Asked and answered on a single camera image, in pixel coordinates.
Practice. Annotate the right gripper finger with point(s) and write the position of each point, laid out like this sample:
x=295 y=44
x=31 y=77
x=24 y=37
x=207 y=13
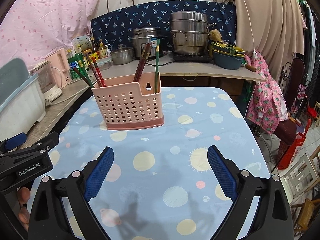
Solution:
x=43 y=145
x=13 y=142

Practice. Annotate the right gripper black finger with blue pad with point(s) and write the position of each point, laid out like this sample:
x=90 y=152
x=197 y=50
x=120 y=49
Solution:
x=272 y=218
x=48 y=219

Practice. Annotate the maroon chopstick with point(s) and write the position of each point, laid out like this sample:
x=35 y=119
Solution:
x=143 y=60

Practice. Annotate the green chopstick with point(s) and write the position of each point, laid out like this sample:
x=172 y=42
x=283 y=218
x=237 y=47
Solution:
x=82 y=64
x=156 y=67

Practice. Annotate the dark purple chopstick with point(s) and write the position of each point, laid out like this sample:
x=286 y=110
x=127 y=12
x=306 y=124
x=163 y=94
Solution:
x=88 y=59

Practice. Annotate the person's left hand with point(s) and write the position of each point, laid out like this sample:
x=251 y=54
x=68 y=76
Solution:
x=23 y=195

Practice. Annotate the white dish rack tub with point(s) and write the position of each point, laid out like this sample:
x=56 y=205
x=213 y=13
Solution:
x=22 y=100

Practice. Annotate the white wooden chair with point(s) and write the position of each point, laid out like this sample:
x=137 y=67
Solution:
x=302 y=177

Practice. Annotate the white blender jar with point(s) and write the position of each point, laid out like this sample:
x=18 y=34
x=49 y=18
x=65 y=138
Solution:
x=48 y=85

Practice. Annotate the pink electric kettle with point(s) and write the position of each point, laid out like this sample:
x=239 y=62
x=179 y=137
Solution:
x=60 y=68

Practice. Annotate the red bag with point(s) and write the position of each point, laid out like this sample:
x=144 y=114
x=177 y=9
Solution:
x=291 y=136

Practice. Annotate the green box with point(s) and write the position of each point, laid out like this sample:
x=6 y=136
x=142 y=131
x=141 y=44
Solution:
x=74 y=63

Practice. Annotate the pink perforated utensil holder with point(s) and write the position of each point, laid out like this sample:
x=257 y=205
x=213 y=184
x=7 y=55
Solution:
x=128 y=105

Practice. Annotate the pink floral garment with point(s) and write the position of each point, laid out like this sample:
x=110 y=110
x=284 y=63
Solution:
x=267 y=106

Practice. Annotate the blue dotted tablecloth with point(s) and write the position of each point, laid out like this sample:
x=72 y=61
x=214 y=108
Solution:
x=161 y=185

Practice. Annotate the small steel pot with lid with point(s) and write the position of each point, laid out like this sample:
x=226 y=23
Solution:
x=122 y=55

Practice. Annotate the pink dotted sheet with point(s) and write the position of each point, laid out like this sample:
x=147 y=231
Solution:
x=33 y=29

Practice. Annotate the blue patterned cloth backdrop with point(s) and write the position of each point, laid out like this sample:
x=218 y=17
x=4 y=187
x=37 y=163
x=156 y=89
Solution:
x=116 y=27

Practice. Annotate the silver rice cooker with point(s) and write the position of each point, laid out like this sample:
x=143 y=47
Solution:
x=142 y=36

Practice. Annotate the dark blue basin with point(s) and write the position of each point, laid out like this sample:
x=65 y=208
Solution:
x=227 y=61

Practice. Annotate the stacked steel steamer pot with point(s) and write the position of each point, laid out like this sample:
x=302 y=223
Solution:
x=189 y=31

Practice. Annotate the beige curtain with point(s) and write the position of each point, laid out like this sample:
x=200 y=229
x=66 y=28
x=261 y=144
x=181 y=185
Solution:
x=272 y=27

